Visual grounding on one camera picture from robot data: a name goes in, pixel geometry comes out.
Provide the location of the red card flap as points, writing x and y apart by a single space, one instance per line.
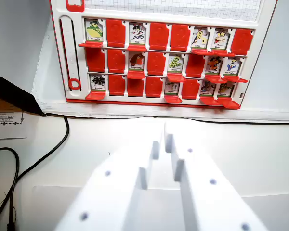
136 75

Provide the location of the white printed paper label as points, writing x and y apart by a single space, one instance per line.
4 127

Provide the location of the red and white game board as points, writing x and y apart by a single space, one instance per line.
159 12

